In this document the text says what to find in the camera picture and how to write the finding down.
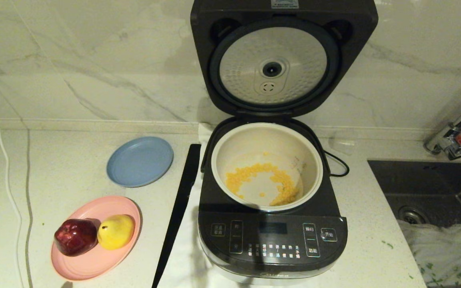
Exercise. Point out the white green patterned cloth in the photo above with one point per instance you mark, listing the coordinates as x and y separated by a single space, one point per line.
442 256

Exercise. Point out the red apple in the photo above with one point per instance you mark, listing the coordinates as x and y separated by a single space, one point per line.
75 238

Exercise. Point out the long black flat strip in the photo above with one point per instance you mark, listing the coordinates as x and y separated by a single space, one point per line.
178 212

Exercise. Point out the white inner pot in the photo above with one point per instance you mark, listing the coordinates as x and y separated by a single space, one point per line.
230 148

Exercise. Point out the pink plate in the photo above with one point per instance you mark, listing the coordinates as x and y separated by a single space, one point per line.
94 266

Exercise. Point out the yellow pear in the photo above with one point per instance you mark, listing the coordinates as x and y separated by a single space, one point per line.
116 232

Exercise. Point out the clear plastic cup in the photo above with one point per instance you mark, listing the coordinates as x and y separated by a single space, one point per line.
341 146

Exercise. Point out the chrome faucet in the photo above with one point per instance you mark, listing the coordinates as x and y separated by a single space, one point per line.
450 144

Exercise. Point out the black rice cooker base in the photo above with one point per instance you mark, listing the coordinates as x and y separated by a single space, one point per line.
262 240

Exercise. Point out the yellow corn kernels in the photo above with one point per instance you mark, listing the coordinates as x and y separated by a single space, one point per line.
282 192

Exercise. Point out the blue plate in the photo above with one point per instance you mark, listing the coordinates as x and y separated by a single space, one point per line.
140 162

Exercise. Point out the black rice cooker lid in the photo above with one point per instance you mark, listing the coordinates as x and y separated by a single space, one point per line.
278 52

